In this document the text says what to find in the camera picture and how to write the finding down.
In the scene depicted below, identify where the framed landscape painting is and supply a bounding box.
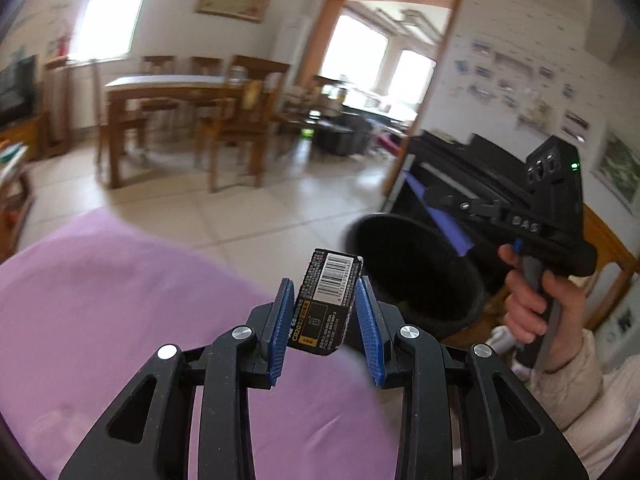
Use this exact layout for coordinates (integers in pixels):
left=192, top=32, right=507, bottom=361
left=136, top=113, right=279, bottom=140
left=592, top=132, right=640, bottom=216

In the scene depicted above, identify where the wooden television cabinet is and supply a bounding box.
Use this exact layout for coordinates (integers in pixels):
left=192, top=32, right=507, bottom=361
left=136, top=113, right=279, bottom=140
left=0, top=112, right=51, bottom=161

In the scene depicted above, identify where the group of wall photos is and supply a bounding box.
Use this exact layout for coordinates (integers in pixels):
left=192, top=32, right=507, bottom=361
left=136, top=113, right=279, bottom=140
left=452, top=40, right=593, bottom=141

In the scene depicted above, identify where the person's right hand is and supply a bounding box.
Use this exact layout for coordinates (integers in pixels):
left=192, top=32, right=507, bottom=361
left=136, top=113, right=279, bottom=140
left=498, top=247, right=588, bottom=346

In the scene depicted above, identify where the black television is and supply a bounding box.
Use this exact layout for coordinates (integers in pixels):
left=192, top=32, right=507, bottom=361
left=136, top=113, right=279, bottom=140
left=0, top=55, right=40, bottom=128

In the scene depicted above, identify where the purple tablecloth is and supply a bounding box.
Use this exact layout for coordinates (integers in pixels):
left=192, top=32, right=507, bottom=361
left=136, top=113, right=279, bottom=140
left=0, top=208, right=401, bottom=480

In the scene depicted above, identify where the wooden dining chair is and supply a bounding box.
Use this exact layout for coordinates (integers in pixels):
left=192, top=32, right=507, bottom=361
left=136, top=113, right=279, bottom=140
left=92, top=60, right=148, bottom=161
left=137, top=55, right=178, bottom=126
left=195, top=56, right=292, bottom=193
left=190, top=56, right=226, bottom=111
left=272, top=75, right=341, bottom=156

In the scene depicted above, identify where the dark sofa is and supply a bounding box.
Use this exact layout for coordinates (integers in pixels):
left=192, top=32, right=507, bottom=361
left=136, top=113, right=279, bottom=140
left=317, top=115, right=373, bottom=157

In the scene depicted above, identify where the wooden dining table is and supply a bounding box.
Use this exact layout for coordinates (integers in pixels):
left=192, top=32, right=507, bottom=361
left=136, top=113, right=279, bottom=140
left=102, top=75, right=251, bottom=188

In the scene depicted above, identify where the black battery card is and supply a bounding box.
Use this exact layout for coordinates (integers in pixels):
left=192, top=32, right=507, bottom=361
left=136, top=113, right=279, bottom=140
left=289, top=248, right=363, bottom=357

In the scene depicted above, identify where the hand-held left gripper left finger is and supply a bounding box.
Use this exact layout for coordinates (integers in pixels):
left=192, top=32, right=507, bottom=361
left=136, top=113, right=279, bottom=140
left=59, top=277, right=297, bottom=480

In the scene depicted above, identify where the black trash bin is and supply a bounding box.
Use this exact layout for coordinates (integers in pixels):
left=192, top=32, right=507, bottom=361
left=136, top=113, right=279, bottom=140
left=345, top=213, right=488, bottom=346

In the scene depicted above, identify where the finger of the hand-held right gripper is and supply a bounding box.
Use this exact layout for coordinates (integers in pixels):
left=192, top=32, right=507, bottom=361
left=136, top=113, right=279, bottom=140
left=402, top=171, right=506, bottom=257

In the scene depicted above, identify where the white framed window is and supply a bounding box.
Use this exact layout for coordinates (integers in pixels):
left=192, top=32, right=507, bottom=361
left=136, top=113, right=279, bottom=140
left=75, top=0, right=158, bottom=61

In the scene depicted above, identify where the wooden bench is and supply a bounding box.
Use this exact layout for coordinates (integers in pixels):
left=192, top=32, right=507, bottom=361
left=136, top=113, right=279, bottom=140
left=582, top=202, right=640, bottom=331

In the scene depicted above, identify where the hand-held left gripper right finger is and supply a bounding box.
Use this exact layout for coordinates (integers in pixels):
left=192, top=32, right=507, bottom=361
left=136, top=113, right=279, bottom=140
left=353, top=275, right=590, bottom=480

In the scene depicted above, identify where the person's right forearm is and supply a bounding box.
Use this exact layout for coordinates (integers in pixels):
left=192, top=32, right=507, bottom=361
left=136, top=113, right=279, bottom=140
left=530, top=310, right=640, bottom=480

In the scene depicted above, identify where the wooden coffee table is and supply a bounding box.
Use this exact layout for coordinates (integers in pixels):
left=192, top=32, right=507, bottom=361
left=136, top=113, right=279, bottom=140
left=0, top=140, right=36, bottom=256

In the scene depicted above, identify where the wooden door frame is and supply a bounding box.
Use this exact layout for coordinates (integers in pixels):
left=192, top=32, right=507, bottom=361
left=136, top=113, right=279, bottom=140
left=297, top=0, right=463, bottom=196

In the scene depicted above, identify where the tall wooden plant stand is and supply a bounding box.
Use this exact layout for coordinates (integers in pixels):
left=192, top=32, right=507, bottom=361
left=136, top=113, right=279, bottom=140
left=42, top=57, right=73, bottom=156

